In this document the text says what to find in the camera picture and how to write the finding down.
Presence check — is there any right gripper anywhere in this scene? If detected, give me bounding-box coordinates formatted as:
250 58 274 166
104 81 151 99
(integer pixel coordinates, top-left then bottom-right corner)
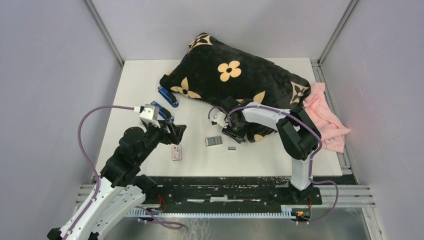
221 117 248 144

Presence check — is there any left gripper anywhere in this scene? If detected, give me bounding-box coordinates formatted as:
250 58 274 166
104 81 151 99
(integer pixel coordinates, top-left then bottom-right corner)
136 118 187 163

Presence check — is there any blue stapler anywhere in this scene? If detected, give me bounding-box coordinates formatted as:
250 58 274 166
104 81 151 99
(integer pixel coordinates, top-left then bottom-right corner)
157 86 179 108
151 101 174 122

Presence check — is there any box of staples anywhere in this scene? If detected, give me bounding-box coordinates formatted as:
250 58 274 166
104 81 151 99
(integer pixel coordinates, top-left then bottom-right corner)
205 136 223 147

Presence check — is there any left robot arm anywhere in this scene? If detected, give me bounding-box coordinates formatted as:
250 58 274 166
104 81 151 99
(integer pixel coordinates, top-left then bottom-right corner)
47 121 187 240

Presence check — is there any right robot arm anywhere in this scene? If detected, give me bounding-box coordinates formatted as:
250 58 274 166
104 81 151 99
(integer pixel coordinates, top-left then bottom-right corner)
218 97 323 204

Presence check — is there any closed red white staple box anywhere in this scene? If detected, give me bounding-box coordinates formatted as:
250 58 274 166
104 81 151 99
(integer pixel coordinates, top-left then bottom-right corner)
171 145 183 161

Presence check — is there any black pillow with beige flowers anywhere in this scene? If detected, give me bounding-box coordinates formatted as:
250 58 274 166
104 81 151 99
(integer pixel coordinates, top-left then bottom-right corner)
159 32 312 143

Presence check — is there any pink cloth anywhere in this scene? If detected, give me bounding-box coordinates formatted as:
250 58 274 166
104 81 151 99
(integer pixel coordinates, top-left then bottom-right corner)
303 82 351 153

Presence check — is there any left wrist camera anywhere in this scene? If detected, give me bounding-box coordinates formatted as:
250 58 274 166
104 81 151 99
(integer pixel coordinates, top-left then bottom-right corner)
133 104 161 128

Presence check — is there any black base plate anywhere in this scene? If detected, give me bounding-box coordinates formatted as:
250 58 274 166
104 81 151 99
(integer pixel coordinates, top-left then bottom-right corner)
92 174 359 215

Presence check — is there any white cable duct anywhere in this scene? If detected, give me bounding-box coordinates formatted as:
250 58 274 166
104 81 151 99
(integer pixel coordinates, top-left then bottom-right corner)
125 202 309 220

